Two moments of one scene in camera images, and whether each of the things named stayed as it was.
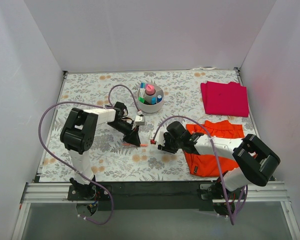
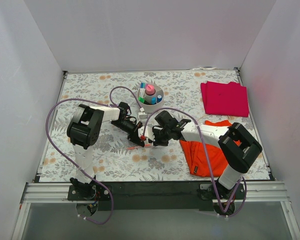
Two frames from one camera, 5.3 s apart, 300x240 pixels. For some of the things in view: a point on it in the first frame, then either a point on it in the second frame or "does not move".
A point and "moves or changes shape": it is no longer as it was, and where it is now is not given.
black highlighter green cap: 141,99 does not move
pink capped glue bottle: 150,90 does not move
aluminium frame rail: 252,192 does not move
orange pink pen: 141,145 moves or changes shape
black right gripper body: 165,144 to 156,136
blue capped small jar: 159,98 does not move
